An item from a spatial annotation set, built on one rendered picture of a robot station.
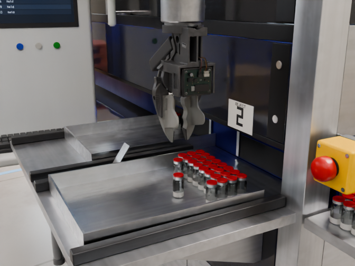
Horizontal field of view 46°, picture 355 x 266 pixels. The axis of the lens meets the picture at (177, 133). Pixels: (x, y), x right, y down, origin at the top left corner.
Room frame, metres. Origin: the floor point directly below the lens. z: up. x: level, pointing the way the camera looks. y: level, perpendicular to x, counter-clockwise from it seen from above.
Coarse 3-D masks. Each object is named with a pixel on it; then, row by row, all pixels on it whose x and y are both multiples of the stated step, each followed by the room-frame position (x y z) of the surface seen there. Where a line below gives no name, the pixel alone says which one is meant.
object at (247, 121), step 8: (232, 104) 0.87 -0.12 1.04; (240, 104) 0.84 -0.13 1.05; (232, 112) 0.87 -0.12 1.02; (240, 112) 0.84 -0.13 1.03; (248, 112) 0.82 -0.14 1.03; (232, 120) 0.87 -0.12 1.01; (240, 120) 0.84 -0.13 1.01; (248, 120) 0.82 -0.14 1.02; (240, 128) 0.84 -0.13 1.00; (248, 128) 0.82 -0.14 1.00
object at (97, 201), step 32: (128, 160) 0.86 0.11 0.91; (160, 160) 0.90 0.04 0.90; (64, 192) 0.77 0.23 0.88; (96, 192) 0.77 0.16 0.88; (128, 192) 0.77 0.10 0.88; (160, 192) 0.77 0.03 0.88; (192, 192) 0.77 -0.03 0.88; (256, 192) 0.70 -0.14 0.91; (96, 224) 0.64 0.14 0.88; (128, 224) 0.59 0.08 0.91; (160, 224) 0.61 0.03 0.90
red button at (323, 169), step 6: (324, 156) 0.62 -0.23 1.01; (312, 162) 0.62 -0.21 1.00; (318, 162) 0.61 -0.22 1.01; (324, 162) 0.60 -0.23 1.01; (330, 162) 0.60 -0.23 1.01; (312, 168) 0.62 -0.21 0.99; (318, 168) 0.61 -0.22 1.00; (324, 168) 0.60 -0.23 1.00; (330, 168) 0.60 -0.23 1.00; (336, 168) 0.60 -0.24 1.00; (312, 174) 0.62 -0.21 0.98; (318, 174) 0.61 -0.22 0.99; (324, 174) 0.60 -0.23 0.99; (330, 174) 0.59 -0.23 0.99; (336, 174) 0.60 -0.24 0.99; (324, 180) 0.60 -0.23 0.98
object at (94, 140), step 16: (64, 128) 1.13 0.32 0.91; (80, 128) 1.15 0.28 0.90; (96, 128) 1.18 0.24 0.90; (112, 128) 1.20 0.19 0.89; (128, 128) 1.22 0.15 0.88; (144, 128) 1.23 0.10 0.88; (160, 128) 1.23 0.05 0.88; (80, 144) 0.99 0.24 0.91; (96, 144) 1.07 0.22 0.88; (112, 144) 1.07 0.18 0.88; (128, 144) 1.07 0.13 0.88; (144, 144) 1.07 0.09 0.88; (160, 144) 0.99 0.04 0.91; (176, 144) 1.01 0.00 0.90; (192, 144) 1.03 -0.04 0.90; (208, 144) 1.06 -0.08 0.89
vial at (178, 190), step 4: (176, 180) 0.75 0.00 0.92; (180, 180) 0.75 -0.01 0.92; (176, 184) 0.74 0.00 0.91; (180, 184) 0.74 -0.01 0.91; (176, 188) 0.74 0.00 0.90; (180, 188) 0.74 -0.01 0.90; (176, 192) 0.74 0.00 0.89; (180, 192) 0.74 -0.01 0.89; (176, 196) 0.74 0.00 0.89; (180, 196) 0.74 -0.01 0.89
